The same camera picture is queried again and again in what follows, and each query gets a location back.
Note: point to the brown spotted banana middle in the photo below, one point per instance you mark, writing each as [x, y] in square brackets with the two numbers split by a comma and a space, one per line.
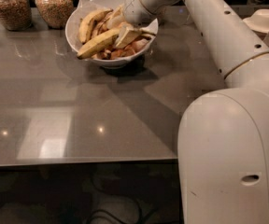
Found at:
[101, 25]

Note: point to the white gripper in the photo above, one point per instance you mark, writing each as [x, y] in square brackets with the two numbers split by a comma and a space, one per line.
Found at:
[134, 9]

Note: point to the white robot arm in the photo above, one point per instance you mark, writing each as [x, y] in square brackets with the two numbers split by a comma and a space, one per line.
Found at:
[223, 136]

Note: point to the white paper bowl liner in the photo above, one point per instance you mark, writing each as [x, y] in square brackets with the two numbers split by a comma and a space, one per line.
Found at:
[87, 6]

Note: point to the large yellow banana front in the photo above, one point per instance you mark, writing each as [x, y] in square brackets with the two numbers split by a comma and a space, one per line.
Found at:
[98, 43]

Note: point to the glass jar far left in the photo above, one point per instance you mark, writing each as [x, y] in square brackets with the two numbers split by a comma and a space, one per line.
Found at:
[15, 15]

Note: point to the orange fruit in bowl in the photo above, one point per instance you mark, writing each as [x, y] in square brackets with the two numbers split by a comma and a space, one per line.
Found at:
[130, 49]

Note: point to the yellow banana upper left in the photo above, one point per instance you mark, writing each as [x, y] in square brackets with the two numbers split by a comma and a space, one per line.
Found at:
[87, 23]

